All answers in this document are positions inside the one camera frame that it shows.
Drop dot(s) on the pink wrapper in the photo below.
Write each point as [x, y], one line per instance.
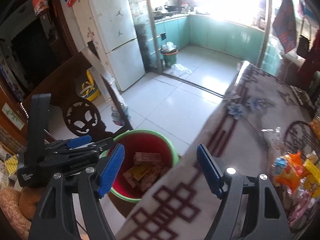
[303, 203]

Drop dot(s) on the left hand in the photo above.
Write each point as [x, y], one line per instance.
[28, 201]

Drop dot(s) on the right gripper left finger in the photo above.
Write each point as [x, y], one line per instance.
[66, 201]

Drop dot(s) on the red green trash bucket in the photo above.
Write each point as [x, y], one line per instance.
[148, 156]

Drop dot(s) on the floral patterned tablecloth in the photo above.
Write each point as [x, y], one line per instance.
[258, 120]

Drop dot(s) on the dark carved wooden chair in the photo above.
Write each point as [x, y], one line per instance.
[80, 115]

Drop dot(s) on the green kitchen trash bin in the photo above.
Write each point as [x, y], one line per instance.
[169, 51]

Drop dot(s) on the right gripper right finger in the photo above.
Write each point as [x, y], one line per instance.
[265, 217]

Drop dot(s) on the plaid hanging cloth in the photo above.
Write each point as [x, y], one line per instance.
[284, 26]

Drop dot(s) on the yellow cardboard box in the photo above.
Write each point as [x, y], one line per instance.
[311, 182]

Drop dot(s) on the white refrigerator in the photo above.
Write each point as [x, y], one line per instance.
[109, 25]

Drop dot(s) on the orange snack bag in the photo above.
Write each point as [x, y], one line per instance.
[288, 170]

